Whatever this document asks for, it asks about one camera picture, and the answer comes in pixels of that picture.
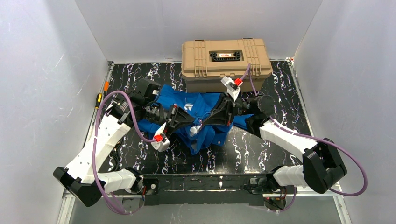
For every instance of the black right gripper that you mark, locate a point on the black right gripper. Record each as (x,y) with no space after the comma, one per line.
(229,107)

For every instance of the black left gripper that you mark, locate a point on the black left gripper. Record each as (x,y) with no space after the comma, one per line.
(173,115)

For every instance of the blue zip jacket white lining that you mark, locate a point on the blue zip jacket white lining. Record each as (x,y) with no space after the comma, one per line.
(201,103)

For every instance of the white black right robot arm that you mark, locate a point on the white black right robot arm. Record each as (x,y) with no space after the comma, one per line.
(321,166)

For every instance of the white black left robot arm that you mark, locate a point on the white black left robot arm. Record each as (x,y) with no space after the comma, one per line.
(81,176)

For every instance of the tan plastic toolbox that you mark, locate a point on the tan plastic toolbox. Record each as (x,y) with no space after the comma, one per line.
(205,63)

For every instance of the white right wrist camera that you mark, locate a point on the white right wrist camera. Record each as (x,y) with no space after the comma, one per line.
(232,89)

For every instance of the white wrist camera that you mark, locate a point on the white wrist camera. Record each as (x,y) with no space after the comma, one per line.
(232,89)
(161,142)

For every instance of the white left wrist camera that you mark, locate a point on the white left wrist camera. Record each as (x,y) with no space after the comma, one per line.
(161,142)

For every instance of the orange handled screwdriver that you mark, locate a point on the orange handled screwdriver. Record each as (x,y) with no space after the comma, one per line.
(106,86)

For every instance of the yellow black handled screwdriver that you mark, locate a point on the yellow black handled screwdriver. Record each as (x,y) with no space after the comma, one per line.
(98,100)

